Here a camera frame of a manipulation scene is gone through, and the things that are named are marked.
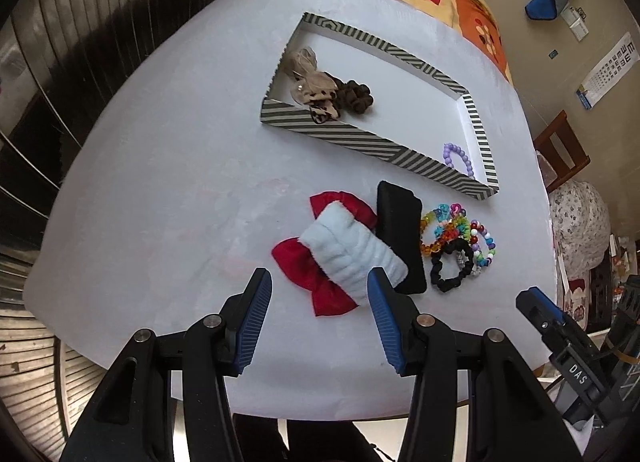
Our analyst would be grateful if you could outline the wooden chair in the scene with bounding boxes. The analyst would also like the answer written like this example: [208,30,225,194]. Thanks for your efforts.
[532,110,591,193]

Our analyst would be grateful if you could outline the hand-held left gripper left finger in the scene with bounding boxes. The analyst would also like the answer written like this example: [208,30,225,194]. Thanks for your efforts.
[60,268,273,462]

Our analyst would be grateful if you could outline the colourful chain link bracelet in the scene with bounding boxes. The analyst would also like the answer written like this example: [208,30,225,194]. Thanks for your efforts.
[435,214,473,243]

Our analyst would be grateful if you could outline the striped cardboard tray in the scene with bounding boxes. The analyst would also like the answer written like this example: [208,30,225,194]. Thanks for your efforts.
[259,12,501,201]

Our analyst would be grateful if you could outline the floral fabric bundle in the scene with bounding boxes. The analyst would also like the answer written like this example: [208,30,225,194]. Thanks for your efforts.
[547,181,612,277]

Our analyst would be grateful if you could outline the floral chair seat cushion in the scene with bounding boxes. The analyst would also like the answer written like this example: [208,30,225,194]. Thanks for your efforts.
[536,149,558,193]

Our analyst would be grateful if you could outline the purple bead bracelet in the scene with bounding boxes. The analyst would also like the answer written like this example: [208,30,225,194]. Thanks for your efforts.
[442,143,475,179]

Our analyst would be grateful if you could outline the silver bead bracelet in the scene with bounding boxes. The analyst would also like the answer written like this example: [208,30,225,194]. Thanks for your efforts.
[452,249,488,277]

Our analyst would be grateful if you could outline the leopard print hair bow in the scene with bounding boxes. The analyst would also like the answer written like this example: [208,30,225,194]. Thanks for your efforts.
[289,72,346,125]

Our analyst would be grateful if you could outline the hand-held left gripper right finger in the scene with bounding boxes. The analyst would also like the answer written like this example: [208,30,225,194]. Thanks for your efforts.
[366,267,583,462]

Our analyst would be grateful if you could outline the colourful bead bracelets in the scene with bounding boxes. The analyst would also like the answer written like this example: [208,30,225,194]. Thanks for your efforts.
[419,203,468,259]

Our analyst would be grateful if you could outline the red hair bow clip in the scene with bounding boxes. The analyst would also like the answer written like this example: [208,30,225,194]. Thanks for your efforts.
[271,192,377,317]

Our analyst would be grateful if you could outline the multicolour bead bracelet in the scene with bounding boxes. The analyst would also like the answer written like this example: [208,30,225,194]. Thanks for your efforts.
[465,222,500,267]

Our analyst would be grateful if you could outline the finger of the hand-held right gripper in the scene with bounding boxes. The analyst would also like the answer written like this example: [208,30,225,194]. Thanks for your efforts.
[607,275,640,358]
[516,287,576,350]

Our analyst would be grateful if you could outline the white wall switch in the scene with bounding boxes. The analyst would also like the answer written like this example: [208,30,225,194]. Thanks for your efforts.
[560,6,591,42]

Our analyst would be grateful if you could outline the black scrunchie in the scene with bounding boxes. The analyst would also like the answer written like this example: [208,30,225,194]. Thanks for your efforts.
[430,239,475,293]

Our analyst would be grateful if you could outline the brown scrunchie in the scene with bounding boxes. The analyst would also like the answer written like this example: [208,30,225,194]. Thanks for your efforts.
[330,76,375,117]

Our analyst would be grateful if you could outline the black fabric headband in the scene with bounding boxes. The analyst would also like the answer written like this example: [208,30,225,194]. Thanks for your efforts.
[374,181,427,295]

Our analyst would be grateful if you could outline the white fluffy headband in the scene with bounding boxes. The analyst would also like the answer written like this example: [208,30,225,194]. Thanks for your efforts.
[298,205,408,301]

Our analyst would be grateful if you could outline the beige scrunchie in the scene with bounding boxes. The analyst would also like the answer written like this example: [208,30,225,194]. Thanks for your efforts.
[284,46,319,80]

